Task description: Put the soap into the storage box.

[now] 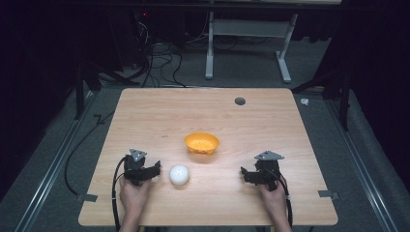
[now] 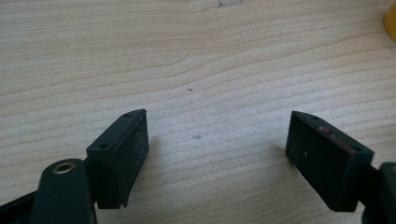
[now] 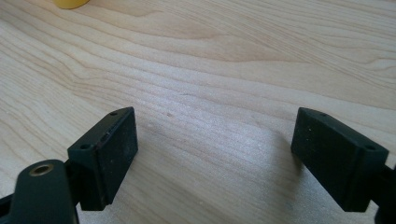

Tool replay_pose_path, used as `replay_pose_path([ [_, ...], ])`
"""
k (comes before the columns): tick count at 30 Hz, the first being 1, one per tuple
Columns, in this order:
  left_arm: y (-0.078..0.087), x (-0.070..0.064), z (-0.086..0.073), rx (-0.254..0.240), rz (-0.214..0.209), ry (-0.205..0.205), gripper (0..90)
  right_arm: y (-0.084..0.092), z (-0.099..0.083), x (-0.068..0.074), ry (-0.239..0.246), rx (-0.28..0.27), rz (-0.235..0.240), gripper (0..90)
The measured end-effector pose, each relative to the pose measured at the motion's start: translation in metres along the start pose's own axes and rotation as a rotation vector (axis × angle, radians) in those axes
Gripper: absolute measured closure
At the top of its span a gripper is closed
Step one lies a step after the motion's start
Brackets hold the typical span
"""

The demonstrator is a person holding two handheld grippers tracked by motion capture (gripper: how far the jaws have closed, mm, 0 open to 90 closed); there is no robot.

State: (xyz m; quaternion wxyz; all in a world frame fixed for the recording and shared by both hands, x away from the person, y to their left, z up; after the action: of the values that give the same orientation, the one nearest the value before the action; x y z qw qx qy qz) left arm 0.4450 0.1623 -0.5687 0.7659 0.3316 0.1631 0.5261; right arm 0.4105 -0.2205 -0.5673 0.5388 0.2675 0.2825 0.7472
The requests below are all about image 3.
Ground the yellow round object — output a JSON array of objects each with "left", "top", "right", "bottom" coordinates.
[{"left": 53, "top": 0, "right": 91, "bottom": 10}]

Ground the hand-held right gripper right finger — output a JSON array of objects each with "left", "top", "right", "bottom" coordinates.
[{"left": 290, "top": 106, "right": 390, "bottom": 213}]

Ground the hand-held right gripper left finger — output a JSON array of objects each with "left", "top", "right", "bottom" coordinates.
[{"left": 66, "top": 106, "right": 139, "bottom": 212}]

